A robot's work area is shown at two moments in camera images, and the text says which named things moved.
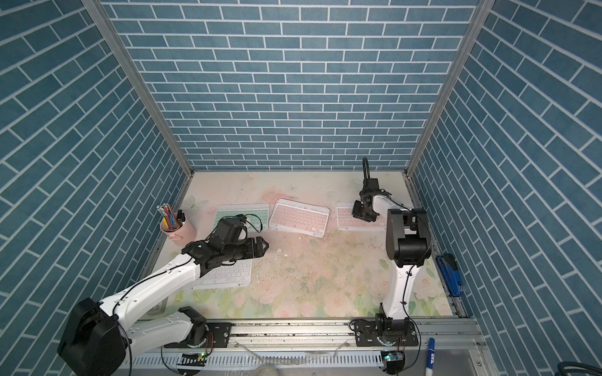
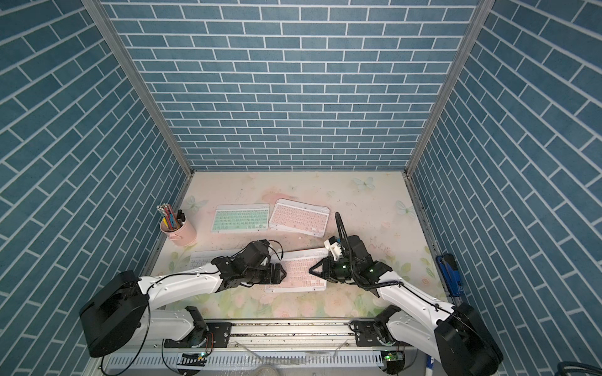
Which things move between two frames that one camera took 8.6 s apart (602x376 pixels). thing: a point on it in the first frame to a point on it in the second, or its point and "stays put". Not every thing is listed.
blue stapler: [451, 274] stays put
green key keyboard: [257, 215] stays put
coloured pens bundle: [168, 217] stays put
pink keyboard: [299, 217] stays put
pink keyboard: [346, 219] to [299, 278]
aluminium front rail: [433, 335] stays put
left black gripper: [259, 251] to [277, 277]
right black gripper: [357, 211] to [328, 269]
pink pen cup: [183, 236] stays put
